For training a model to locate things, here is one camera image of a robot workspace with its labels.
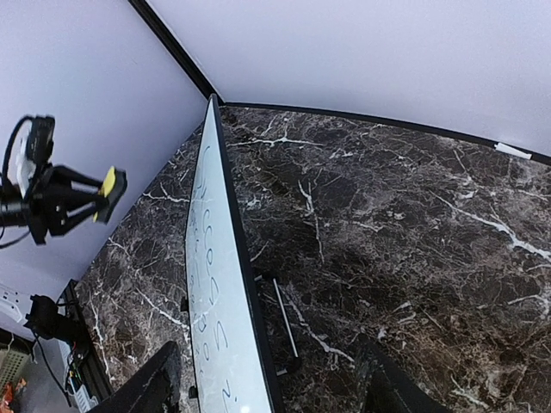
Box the left black frame post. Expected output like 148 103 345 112
128 0 226 106

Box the white power strip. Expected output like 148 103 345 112
1 285 27 324

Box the black front rail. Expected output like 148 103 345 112
58 280 113 412

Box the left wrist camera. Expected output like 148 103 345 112
1 115 55 199

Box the yellow black eraser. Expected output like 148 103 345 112
93 167 127 224

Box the black wire board stand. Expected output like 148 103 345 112
254 271 302 378

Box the beige plastic basket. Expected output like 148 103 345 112
1 333 34 388

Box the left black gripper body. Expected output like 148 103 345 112
27 165 69 245

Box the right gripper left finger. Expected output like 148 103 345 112
96 341 182 413

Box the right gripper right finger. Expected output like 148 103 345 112
355 334 449 413

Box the white whiteboard black frame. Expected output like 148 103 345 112
185 95 285 412

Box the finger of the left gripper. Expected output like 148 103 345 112
59 197 108 236
64 166 102 194

